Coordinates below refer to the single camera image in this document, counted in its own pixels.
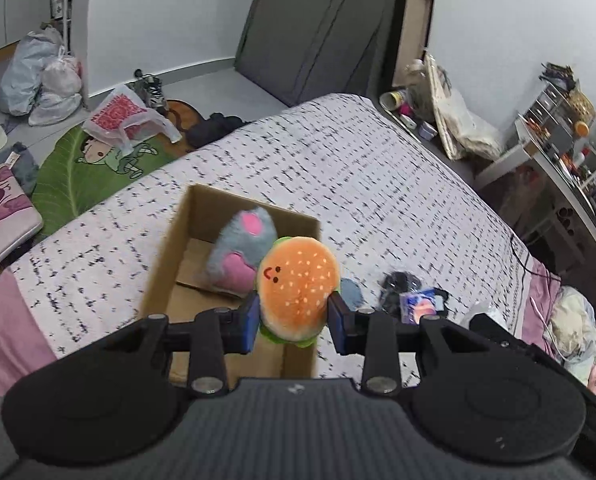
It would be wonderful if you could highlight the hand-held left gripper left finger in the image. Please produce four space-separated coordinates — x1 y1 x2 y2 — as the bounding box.
92 297 261 397

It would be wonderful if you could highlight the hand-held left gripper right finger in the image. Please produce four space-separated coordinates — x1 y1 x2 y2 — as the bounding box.
327 293 481 395

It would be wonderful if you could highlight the hamburger plush toy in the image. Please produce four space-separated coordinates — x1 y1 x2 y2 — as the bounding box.
256 236 341 348

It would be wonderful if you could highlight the grey and pink plush toy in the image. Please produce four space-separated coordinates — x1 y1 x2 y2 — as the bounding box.
199 206 277 297

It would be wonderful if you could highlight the cardboard box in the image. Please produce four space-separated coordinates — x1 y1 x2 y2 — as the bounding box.
136 184 323 387

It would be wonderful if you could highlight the black soft item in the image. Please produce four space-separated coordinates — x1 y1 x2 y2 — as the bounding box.
381 270 449 315

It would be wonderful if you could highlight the blue round plush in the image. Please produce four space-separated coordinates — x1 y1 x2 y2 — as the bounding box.
338 277 365 311

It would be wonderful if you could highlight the floral duvet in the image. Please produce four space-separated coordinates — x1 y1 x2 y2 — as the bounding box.
547 285 596 407

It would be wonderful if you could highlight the clear plastic bag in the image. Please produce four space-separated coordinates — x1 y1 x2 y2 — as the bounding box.
460 298 510 336

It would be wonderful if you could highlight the blue wrapped packet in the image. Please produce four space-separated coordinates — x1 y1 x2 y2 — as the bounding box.
399 287 445 327

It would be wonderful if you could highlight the white black-speckled bed sheet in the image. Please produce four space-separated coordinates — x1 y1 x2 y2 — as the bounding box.
8 92 549 391

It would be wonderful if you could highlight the white desk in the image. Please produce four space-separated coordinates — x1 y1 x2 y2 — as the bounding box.
473 113 596 282

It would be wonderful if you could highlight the black clothes heap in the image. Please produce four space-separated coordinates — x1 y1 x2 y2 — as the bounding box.
185 112 245 150

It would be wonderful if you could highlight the brown door mat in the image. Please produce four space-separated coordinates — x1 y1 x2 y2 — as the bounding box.
164 99 205 153

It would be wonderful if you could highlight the yellow-rimmed paper cup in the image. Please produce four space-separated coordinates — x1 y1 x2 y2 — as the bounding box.
379 89 409 111

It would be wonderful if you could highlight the green cartoon rug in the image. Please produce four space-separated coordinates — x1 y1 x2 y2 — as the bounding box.
30 120 189 237

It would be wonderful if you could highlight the pink bed sheet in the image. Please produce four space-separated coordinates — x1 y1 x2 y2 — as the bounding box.
0 258 563 399

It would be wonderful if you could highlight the beige tote bag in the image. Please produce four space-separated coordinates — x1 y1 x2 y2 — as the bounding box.
422 52 506 162

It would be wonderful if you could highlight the grey drawer organizer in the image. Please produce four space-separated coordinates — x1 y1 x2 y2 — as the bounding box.
522 82 580 157

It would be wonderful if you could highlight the white red-print plastic bag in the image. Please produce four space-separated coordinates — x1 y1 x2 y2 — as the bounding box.
82 84 183 156

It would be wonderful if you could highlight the pair of sneakers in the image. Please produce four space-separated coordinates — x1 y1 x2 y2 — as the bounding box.
132 68 169 111

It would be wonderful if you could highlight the woven basket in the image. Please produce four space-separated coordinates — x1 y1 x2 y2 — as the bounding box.
562 86 596 122

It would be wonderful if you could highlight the pink printed cushion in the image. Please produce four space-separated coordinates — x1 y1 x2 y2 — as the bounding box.
0 166 44 282

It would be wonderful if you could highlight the grey-blue folded cloth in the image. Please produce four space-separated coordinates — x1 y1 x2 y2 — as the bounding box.
4 142 40 196

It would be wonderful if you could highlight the white filled plastic bag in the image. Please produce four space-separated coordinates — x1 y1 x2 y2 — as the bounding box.
40 53 84 111
28 92 84 128

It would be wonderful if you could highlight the dark grey wardrobe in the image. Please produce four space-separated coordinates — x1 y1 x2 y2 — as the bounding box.
234 0 405 108

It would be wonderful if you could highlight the black-framed wooden board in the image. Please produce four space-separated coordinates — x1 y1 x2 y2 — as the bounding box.
381 0 437 92

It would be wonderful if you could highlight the grey-blue filled plastic bag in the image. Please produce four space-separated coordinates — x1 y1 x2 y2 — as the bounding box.
0 28 64 117

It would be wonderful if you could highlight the white pole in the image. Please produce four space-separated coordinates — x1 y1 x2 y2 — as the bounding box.
62 0 74 59

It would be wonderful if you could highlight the white cable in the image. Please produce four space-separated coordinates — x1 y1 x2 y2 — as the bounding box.
531 298 567 364

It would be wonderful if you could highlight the black cable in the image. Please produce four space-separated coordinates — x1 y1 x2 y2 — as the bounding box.
510 238 536 278

